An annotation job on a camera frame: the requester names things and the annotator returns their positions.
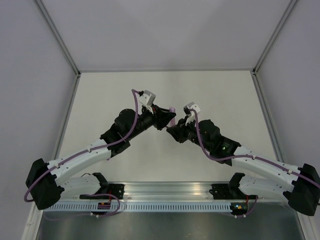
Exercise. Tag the white slotted cable duct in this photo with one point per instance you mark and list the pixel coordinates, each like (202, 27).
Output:
(156, 207)

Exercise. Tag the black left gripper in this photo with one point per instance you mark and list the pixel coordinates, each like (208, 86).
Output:
(161, 117)

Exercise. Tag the aluminium frame post right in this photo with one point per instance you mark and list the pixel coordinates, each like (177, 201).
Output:
(276, 32)

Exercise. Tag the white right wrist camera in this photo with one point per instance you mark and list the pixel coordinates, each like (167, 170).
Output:
(191, 110)

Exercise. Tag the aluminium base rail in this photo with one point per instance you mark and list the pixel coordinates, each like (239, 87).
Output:
(200, 190)

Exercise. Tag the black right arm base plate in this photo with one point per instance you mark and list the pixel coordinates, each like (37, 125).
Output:
(220, 191)

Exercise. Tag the aluminium frame post left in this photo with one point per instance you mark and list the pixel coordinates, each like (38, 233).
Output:
(57, 36)

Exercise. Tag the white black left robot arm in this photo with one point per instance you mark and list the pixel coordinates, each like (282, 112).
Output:
(48, 182)

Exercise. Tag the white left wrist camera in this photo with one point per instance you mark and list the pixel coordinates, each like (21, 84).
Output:
(146, 99)

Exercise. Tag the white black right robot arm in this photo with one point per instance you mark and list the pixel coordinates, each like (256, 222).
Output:
(299, 186)

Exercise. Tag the aluminium frame post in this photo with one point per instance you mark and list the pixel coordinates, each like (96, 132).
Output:
(57, 36)
(276, 32)

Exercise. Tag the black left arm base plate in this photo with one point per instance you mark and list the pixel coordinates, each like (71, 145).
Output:
(114, 189)

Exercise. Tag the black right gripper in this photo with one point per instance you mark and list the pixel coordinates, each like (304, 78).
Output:
(178, 131)

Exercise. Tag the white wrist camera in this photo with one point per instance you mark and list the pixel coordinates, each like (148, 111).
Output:
(191, 110)
(146, 99)

